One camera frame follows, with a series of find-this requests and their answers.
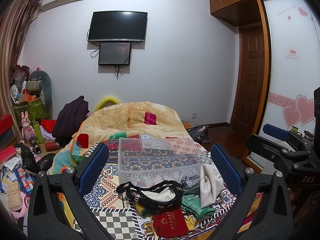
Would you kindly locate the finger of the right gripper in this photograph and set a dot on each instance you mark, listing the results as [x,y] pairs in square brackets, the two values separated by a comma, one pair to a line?
[276,132]

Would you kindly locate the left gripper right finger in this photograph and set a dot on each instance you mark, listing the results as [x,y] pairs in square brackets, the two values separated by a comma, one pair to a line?
[273,219]

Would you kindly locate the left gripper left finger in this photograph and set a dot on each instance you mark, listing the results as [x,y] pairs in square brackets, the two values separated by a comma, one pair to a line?
[46,218]

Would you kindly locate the white cloth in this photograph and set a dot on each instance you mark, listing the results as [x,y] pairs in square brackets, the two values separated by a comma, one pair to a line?
[211,184]

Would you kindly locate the green knit sock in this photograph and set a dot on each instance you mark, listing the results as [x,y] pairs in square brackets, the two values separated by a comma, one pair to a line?
[192,204]

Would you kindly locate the grey speckled sock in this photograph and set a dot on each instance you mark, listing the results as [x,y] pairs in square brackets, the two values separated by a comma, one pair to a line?
[190,184]

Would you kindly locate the clear plastic storage bin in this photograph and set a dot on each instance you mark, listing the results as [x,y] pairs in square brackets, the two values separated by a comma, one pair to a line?
[146,162]

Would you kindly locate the red drawstring pouch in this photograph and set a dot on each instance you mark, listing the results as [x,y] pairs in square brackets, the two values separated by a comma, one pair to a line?
[170,223]

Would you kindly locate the black white underwear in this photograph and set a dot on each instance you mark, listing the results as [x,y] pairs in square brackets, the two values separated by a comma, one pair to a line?
[163,195]

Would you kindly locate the wooden door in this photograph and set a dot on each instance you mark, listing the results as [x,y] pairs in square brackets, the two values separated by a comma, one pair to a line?
[250,80]

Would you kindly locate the black plastic bag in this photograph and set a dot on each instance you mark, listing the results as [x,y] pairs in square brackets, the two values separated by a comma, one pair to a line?
[29,163]

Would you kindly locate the white wardrobe sliding door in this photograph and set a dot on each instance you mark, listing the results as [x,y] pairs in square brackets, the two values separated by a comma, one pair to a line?
[294,39]

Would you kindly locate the red cylinder can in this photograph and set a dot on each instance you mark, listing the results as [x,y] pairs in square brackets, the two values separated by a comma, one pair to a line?
[52,146]

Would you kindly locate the purple grey backpack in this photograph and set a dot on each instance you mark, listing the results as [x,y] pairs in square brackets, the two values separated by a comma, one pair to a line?
[200,134]

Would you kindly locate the pink rabbit doll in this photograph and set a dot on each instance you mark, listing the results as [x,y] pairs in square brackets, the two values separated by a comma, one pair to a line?
[28,132]

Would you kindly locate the red plush cushion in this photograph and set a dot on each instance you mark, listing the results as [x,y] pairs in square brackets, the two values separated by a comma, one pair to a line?
[48,125]

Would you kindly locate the green bottle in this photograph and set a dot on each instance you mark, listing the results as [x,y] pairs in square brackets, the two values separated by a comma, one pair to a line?
[38,132]

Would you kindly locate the dark purple jacket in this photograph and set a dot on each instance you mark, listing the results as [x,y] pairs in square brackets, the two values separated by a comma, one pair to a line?
[69,120]

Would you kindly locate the patchwork patterned bedspread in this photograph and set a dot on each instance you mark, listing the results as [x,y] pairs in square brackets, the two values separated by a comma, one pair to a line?
[124,219]

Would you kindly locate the red gift box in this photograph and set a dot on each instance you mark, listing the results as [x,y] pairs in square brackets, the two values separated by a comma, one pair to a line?
[6,122]

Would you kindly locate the green storage box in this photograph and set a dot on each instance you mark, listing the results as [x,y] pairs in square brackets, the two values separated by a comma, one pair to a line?
[36,110]

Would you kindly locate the yellow chair back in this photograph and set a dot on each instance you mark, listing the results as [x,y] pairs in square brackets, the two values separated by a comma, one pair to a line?
[107,101]

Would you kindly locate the beige fleece blanket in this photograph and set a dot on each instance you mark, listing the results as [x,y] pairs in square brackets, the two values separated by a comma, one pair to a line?
[129,119]

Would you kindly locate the grey green plush toy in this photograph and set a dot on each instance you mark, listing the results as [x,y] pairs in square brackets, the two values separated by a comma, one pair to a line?
[40,83]

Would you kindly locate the small wall monitor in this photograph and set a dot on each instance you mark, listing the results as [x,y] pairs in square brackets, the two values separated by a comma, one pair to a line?
[114,54]

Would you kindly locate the large wall television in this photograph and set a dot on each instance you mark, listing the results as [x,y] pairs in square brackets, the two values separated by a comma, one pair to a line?
[118,26]

